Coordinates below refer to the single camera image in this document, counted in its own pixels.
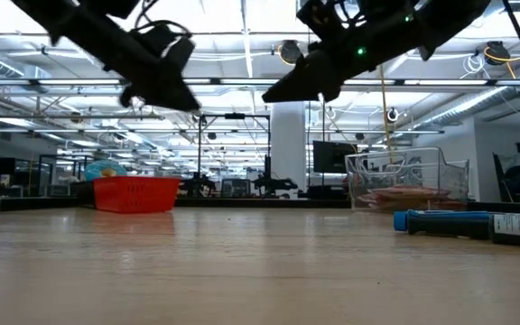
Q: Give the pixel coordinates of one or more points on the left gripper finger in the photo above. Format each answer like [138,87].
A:
[183,101]

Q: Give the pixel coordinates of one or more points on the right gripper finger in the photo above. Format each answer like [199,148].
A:
[296,86]

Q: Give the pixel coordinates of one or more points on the dark marker with blue cap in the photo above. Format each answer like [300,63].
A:
[445,224]

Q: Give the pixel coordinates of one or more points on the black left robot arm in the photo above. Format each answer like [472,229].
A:
[75,27]

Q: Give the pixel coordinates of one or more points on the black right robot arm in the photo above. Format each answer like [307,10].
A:
[445,18]

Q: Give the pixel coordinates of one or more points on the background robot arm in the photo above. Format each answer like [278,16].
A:
[269,182]

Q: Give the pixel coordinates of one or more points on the white column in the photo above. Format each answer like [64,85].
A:
[288,149]

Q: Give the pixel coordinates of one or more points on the red plastic basket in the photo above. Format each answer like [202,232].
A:
[133,196]

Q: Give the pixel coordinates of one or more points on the clear plastic bin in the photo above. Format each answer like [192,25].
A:
[422,171]

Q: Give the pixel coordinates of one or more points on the black tube with white label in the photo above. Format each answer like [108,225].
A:
[517,225]

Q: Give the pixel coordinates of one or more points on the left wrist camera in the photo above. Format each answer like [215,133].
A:
[160,40]

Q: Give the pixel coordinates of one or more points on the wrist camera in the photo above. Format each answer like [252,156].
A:
[321,20]
[160,40]

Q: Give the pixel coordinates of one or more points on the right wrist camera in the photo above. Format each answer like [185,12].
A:
[321,20]

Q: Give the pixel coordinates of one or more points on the black background station frame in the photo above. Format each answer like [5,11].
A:
[234,116]

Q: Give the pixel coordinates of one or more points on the black aluminium table frame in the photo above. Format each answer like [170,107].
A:
[242,203]

